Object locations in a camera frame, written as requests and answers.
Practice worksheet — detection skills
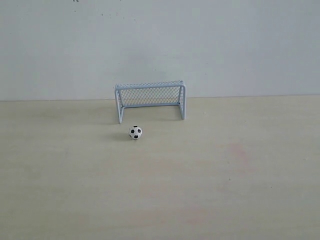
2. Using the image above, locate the white miniature mesh soccer goal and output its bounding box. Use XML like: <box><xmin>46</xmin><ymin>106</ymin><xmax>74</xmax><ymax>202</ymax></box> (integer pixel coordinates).
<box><xmin>114</xmin><ymin>80</ymin><xmax>187</xmax><ymax>124</ymax></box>

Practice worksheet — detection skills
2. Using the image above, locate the small black white soccer ball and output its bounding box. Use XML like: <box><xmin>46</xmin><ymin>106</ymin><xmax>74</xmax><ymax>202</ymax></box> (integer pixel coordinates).
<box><xmin>128</xmin><ymin>125</ymin><xmax>143</xmax><ymax>140</ymax></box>

